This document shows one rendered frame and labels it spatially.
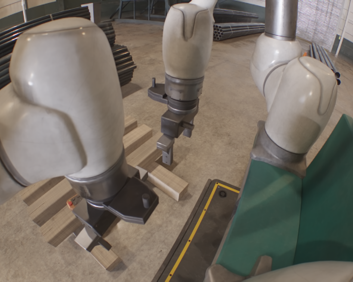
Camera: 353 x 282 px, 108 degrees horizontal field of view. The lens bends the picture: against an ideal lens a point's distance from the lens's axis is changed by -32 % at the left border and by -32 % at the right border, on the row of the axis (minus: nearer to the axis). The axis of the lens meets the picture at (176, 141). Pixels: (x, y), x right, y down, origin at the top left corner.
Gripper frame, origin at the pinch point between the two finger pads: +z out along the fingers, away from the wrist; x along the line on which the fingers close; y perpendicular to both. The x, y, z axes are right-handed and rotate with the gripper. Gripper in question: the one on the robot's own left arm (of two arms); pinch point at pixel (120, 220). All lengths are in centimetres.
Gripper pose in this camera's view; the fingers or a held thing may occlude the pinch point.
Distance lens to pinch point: 43.1
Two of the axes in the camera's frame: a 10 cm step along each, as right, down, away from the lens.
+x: -4.6, 6.0, -6.6
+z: -0.6, 7.2, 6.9
